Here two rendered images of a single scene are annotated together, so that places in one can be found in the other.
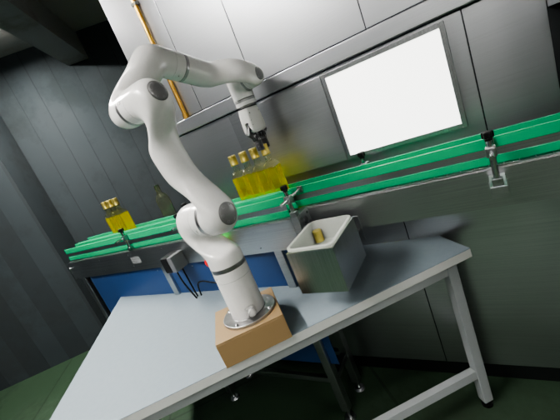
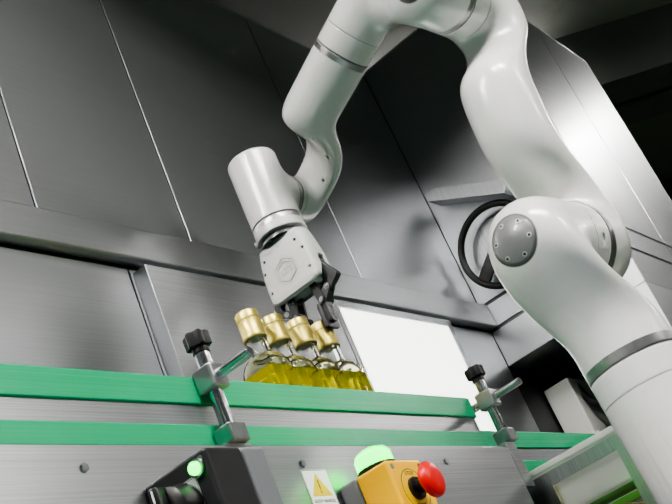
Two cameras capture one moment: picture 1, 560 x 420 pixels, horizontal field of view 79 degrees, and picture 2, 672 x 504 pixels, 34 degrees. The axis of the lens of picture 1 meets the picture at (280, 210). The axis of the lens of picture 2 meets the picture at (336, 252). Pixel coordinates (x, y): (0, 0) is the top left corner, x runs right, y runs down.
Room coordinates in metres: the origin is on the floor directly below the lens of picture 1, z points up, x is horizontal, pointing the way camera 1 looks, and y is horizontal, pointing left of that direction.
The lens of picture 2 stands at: (1.48, 1.52, 0.71)
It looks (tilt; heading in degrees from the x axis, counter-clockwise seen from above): 25 degrees up; 264
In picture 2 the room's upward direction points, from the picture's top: 24 degrees counter-clockwise
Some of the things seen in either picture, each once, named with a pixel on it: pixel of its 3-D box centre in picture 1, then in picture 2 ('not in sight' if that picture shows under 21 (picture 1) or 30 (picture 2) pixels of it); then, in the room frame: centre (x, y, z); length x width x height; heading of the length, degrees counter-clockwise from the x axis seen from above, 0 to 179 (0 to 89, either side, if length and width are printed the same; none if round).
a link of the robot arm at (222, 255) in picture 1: (207, 235); (573, 284); (1.10, 0.25, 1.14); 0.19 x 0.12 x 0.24; 49
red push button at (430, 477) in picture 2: not in sight; (424, 483); (1.38, 0.36, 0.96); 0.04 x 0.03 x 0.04; 55
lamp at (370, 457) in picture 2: not in sight; (373, 461); (1.42, 0.33, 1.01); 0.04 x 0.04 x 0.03
